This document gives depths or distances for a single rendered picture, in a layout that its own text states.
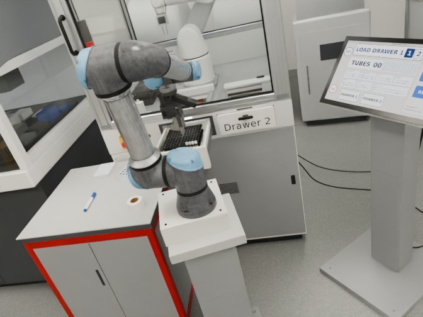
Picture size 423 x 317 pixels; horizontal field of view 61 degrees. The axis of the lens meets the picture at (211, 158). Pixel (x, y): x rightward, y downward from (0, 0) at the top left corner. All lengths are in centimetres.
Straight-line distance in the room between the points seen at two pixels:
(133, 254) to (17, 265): 116
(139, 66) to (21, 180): 121
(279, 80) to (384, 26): 344
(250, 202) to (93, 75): 133
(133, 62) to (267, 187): 127
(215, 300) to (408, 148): 102
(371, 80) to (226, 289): 102
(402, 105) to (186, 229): 91
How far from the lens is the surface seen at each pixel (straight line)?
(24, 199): 226
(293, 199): 213
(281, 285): 213
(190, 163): 121
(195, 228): 132
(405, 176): 179
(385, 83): 158
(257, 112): 183
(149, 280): 176
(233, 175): 203
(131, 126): 116
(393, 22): 515
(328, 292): 210
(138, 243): 161
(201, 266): 142
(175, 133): 184
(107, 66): 105
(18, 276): 275
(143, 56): 104
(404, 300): 206
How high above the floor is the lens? 162
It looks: 28 degrees down
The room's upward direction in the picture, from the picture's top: 14 degrees counter-clockwise
